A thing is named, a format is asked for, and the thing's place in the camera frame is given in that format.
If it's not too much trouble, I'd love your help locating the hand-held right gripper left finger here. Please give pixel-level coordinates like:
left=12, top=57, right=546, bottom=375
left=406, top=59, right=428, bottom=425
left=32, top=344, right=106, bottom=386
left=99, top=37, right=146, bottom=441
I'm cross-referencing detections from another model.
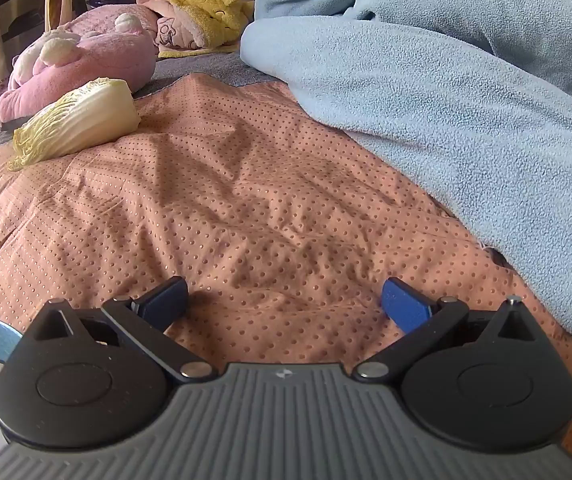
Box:
left=24, top=276, right=219, bottom=386

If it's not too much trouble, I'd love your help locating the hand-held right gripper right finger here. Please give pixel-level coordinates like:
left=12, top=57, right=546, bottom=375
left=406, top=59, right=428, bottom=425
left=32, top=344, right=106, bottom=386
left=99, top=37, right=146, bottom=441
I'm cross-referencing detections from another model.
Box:
left=357, top=277, right=548, bottom=385

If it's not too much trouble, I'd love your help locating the pink dotted bedspread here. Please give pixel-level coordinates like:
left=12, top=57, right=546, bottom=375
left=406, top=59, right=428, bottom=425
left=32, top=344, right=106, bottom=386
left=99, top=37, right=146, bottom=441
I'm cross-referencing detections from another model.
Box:
left=0, top=72, right=572, bottom=466

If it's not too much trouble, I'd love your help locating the napa cabbage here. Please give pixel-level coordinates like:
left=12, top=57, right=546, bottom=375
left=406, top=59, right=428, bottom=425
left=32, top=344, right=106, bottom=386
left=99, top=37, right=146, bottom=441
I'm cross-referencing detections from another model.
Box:
left=8, top=78, right=141, bottom=172

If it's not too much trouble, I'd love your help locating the light blue fleece blanket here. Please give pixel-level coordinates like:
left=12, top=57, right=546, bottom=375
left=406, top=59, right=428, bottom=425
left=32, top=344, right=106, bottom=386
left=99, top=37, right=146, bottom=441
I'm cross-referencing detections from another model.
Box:
left=240, top=0, right=572, bottom=356

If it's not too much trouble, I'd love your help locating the pink plush toy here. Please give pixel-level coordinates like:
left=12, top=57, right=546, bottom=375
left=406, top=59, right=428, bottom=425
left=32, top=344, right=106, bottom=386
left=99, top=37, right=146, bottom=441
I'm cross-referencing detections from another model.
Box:
left=0, top=6, right=159, bottom=128

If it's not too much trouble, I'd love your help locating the pink printed cloth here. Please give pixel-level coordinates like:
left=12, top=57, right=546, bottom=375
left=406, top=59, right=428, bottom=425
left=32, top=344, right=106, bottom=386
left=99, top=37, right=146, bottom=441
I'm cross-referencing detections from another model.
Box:
left=136, top=0, right=197, bottom=51

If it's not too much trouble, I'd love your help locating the yellow plush garment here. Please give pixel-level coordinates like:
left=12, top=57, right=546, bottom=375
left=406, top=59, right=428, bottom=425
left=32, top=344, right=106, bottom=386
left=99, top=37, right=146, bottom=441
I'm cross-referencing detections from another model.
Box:
left=151, top=0, right=255, bottom=58

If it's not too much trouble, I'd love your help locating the dark blue bag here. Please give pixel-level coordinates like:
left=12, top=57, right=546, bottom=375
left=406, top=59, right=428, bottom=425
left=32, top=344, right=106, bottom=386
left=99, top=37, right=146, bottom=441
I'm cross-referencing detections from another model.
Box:
left=88, top=0, right=139, bottom=11

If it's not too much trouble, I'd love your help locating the black treadmill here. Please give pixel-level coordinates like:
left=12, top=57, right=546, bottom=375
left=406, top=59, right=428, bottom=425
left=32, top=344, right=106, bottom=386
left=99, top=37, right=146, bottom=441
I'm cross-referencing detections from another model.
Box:
left=0, top=0, right=66, bottom=43

